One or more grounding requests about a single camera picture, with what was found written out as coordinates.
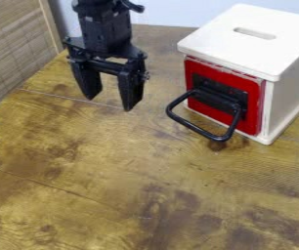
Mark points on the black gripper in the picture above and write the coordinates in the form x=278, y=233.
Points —
x=104, y=50

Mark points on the black metal drawer handle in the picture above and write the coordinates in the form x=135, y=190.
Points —
x=192, y=120

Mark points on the red drawer front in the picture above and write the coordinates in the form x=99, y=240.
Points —
x=223, y=86

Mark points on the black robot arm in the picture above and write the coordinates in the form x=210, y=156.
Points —
x=107, y=4

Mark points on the white wooden drawer box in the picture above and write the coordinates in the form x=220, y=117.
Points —
x=254, y=40

